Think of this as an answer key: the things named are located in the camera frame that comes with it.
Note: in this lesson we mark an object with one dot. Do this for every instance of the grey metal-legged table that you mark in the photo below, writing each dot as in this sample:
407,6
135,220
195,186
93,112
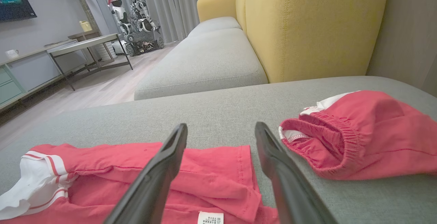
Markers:
85,43

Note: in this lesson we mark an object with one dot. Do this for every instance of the yellow jar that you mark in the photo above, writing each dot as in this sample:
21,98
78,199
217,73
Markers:
85,26

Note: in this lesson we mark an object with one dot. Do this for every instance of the red and white jersey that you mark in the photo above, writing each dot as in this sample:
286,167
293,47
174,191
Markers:
218,183

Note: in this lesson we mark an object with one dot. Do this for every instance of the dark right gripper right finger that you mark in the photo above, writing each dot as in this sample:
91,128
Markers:
290,190

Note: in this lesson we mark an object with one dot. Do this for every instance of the grey fabric ottoman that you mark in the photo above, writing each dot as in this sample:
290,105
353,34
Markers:
222,108

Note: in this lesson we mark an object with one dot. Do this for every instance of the white humanoid robot red hat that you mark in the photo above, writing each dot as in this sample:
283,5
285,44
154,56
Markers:
119,15

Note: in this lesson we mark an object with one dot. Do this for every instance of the grey and yellow sofa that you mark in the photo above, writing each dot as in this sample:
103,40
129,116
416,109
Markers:
307,26

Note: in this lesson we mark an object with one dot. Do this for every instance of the white ribbed appliance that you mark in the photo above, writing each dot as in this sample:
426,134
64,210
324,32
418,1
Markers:
104,51

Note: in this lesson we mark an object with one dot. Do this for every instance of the grey curtain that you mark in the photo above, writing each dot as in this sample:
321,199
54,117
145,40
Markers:
177,2

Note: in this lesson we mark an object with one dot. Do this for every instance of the white rounded appliance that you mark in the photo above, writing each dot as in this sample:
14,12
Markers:
118,48

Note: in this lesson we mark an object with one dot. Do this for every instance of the black wheeled robot base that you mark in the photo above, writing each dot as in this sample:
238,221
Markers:
143,43

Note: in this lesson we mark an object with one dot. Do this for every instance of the red shorts with white band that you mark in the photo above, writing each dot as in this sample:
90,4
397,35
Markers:
375,138

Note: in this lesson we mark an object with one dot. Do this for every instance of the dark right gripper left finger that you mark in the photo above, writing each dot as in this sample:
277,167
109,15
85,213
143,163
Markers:
153,183

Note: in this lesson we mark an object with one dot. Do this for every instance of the long grey tv cabinet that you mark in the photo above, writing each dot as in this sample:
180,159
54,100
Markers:
27,73

